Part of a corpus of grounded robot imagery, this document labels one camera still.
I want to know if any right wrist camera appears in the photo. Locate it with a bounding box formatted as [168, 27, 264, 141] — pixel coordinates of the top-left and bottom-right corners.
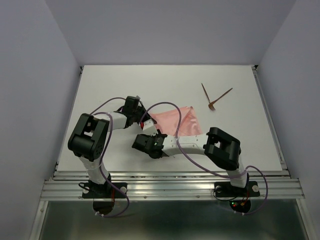
[140, 119, 158, 136]

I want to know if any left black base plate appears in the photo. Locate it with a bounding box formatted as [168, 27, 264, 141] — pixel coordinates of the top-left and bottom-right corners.
[78, 180, 126, 199]

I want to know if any brown wooden fork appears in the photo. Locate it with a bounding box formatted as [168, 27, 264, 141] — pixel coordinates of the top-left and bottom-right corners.
[208, 88, 233, 111]

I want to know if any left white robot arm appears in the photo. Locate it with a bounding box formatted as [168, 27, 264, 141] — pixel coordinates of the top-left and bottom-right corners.
[67, 96, 146, 199]

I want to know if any pink cloth napkin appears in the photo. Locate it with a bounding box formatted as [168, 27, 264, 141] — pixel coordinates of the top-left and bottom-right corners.
[149, 106, 203, 138]

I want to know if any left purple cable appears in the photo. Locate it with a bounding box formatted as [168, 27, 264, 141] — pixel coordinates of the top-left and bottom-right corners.
[90, 96, 130, 218]

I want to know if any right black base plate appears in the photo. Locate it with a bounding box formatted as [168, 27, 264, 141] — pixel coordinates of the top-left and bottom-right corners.
[213, 181, 261, 198]

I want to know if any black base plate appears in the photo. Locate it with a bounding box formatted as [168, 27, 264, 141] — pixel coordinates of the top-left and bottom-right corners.
[213, 181, 261, 198]
[78, 180, 126, 199]

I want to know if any aluminium rail frame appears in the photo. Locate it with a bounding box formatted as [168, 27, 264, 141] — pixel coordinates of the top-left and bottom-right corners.
[30, 65, 315, 240]

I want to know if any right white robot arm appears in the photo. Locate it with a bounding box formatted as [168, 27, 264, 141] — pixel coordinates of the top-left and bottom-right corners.
[132, 127, 248, 195]

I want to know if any brown wooden knife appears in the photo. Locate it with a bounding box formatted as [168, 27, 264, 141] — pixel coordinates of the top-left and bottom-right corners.
[201, 83, 211, 104]

